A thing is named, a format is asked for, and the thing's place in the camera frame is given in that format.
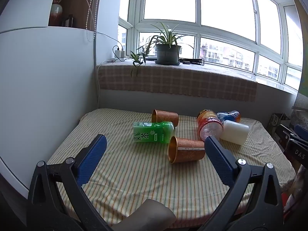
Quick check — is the white window frame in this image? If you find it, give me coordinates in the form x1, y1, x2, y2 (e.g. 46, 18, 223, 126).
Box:
118, 0, 304, 94

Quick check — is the red label plastic bottle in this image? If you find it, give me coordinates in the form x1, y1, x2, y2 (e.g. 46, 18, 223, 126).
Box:
196, 109, 224, 142

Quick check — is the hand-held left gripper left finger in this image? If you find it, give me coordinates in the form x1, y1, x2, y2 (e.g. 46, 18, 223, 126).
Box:
26, 133, 113, 231

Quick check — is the red cloth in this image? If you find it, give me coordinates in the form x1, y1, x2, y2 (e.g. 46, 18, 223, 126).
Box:
280, 190, 297, 213

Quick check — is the green tea bottle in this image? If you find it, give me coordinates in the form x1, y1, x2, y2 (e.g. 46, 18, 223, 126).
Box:
133, 121, 175, 144

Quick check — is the white cup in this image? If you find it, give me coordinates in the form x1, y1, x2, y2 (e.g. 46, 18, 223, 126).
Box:
219, 120, 250, 146

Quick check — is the spider plant in grey pot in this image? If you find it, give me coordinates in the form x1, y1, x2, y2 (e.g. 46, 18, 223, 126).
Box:
138, 22, 194, 66

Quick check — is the grey cushion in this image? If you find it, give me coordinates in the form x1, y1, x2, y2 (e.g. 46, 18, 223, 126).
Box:
292, 93, 308, 112

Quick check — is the copper paper cup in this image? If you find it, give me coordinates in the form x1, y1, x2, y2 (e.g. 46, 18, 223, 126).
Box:
151, 109, 179, 127
168, 136, 205, 165

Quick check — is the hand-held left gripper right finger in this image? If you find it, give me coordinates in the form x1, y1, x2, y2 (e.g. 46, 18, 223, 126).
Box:
197, 135, 284, 231

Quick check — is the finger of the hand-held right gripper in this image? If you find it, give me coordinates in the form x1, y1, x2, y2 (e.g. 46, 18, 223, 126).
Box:
277, 124, 308, 143

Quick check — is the white cable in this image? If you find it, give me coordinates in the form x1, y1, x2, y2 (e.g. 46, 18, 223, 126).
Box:
95, 30, 121, 109

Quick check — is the ceramic vase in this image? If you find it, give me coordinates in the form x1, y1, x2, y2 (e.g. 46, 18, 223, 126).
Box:
49, 0, 63, 27

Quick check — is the plaid windowsill cloth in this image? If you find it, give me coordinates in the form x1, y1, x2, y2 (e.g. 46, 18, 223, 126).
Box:
97, 61, 258, 103

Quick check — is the beaded blind cord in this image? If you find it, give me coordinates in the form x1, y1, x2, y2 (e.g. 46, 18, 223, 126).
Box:
85, 0, 101, 42

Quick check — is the blue label plastic bottle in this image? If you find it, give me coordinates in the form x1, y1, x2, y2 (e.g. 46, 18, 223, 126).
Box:
216, 110, 241, 124

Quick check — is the small trailing plant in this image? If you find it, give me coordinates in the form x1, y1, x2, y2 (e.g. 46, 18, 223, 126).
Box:
113, 50, 151, 77

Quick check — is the black flat device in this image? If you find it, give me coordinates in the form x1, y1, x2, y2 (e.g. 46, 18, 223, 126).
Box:
179, 58, 205, 66

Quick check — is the cardboard box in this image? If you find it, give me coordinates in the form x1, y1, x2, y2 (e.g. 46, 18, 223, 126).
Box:
267, 113, 291, 140

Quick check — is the person's leg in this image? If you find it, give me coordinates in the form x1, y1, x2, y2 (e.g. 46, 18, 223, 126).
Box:
111, 198, 177, 231

